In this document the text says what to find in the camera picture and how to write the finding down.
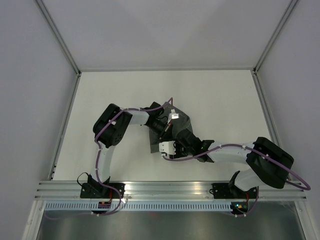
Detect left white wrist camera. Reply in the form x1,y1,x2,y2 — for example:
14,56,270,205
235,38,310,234
168,109,180,122

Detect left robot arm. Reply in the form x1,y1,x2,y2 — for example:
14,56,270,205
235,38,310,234
87,102,173,198

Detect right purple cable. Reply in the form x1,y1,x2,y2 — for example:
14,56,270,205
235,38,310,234
162,143,311,219

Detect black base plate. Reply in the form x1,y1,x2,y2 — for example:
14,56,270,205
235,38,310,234
209,183,258,200
80,182,125,200

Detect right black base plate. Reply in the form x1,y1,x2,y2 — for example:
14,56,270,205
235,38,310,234
209,183,258,200

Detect aluminium front rail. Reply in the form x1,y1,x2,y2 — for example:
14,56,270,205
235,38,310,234
34,180,307,202

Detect grey cloth napkin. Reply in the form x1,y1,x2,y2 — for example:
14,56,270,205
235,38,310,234
146,105,193,154

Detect right aluminium frame post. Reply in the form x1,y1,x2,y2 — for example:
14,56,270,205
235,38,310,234
252,0,300,75

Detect white slotted cable duct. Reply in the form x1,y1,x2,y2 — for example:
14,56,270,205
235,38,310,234
44,200,232,212

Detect left aluminium frame post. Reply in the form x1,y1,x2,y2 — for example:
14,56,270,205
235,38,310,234
34,0,81,76

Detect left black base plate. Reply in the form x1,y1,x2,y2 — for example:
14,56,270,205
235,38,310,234
80,182,125,200

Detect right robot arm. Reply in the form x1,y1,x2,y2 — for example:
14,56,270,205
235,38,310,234
169,129,294,198

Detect aluminium frame post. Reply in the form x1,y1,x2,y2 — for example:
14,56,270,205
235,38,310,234
252,0,300,75
34,0,81,76

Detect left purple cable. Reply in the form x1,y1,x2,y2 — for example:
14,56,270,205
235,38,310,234
46,97,175,221

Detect purple cable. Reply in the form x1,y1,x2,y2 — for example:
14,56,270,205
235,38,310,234
46,97,175,221
162,143,311,219

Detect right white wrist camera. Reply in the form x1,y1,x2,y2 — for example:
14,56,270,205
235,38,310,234
158,141,176,157

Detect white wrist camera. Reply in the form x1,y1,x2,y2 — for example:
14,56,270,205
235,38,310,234
158,141,176,157
168,109,180,122

